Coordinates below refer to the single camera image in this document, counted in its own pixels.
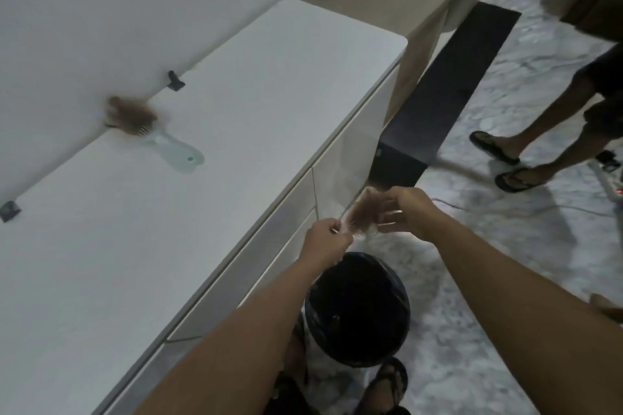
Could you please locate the person's right hand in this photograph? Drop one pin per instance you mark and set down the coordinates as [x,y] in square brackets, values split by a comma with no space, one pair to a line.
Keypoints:
[413,210]

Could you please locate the person's left hand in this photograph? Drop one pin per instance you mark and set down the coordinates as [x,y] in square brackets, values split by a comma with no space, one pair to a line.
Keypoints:
[321,240]

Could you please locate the person's left fingers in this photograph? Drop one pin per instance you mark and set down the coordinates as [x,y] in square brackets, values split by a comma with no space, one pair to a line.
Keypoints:
[340,233]

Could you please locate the person's right fingers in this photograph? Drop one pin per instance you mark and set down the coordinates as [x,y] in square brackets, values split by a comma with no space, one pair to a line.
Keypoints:
[388,216]

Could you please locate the brown hair clump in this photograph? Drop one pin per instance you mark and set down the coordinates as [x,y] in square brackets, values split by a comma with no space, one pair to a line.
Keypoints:
[362,215]

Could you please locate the person's left forearm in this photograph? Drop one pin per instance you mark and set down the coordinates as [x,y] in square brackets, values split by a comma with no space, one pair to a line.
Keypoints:
[243,341]

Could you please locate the person's right forearm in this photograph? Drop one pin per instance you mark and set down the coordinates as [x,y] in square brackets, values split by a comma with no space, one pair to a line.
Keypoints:
[525,312]

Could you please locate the bin with black liner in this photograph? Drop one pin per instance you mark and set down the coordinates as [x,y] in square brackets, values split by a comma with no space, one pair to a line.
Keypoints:
[357,307]

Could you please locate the person's black sandal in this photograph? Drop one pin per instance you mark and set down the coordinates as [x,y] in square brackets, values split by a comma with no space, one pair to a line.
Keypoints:
[491,146]
[387,385]
[516,181]

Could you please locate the dark flat board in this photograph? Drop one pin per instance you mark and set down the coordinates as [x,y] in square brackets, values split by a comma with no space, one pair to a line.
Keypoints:
[452,84]

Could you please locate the white drawer cabinet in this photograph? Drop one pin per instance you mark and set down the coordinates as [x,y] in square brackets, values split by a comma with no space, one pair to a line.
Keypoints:
[194,196]

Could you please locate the beige wooden panel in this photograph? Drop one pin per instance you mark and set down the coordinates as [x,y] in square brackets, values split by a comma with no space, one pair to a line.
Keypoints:
[421,40]

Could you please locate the white hairbrush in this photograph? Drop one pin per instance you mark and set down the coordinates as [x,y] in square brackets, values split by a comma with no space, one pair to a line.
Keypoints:
[173,151]

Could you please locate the white power strip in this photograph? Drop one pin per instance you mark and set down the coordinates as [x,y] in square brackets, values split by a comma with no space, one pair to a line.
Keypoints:
[608,183]

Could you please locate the brown hair tuft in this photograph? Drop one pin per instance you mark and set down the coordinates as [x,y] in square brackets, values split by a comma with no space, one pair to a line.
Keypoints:
[130,114]

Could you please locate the small black wall clip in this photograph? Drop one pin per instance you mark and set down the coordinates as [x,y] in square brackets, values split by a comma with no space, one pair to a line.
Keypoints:
[8,211]
[175,81]

